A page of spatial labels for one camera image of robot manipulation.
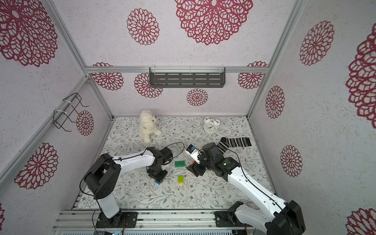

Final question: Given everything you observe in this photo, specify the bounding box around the black grey striped sock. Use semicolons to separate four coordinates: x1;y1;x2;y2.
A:
216;137;252;153

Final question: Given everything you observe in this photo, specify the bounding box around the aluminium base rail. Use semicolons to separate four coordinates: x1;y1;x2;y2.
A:
52;209;253;234

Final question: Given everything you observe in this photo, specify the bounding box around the grey metal wall shelf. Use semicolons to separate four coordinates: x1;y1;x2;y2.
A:
149;67;226;88

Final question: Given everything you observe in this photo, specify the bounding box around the black wire wall rack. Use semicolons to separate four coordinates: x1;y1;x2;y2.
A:
52;92;88;132

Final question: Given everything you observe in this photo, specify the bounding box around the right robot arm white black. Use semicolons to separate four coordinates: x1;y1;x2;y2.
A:
186;143;306;235

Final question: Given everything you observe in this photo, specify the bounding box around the green long lego brick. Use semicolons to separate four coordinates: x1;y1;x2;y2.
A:
174;161;186;167

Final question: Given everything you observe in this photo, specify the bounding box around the white plush teddy bear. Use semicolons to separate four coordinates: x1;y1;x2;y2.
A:
139;110;162;145

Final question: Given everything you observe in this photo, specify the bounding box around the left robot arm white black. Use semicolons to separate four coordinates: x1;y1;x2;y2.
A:
81;147;173;229

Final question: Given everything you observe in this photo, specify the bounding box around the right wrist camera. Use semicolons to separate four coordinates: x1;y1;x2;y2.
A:
185;145;200;164

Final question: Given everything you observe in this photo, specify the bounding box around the white alarm clock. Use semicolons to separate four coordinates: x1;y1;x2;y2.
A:
204;117;220;134

